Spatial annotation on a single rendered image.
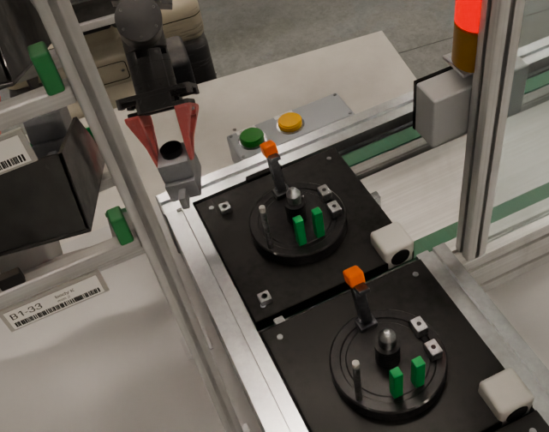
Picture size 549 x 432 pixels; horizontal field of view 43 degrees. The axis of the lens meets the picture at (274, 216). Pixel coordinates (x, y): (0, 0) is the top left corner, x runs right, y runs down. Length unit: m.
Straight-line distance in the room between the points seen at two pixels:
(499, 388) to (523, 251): 0.26
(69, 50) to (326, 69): 1.02
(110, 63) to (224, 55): 1.48
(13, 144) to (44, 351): 0.67
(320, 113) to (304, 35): 1.87
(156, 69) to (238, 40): 2.15
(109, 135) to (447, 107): 0.41
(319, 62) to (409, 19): 1.65
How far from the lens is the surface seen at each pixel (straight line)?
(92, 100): 0.50
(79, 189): 0.62
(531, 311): 1.07
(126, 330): 1.10
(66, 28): 0.47
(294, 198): 0.95
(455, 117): 0.81
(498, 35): 0.73
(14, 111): 0.49
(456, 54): 0.78
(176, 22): 1.86
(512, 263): 1.06
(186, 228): 1.07
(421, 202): 1.10
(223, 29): 3.18
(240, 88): 1.44
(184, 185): 0.96
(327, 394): 0.86
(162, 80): 0.95
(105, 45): 1.59
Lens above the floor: 1.74
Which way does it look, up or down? 49 degrees down
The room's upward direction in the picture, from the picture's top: 12 degrees counter-clockwise
